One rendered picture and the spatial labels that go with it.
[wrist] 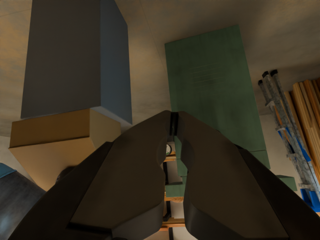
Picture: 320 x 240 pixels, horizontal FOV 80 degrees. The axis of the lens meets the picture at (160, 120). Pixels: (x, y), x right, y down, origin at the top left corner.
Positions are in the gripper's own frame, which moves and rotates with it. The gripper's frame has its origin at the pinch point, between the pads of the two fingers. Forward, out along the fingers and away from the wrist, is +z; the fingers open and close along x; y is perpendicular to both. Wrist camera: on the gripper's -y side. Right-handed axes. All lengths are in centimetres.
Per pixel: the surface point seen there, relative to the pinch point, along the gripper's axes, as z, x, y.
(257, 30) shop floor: 119, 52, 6
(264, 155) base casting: 61, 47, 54
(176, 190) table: 56, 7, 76
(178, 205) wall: 193, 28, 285
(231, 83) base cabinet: 89, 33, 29
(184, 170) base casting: 62, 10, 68
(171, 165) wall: 241, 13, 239
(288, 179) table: 52, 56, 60
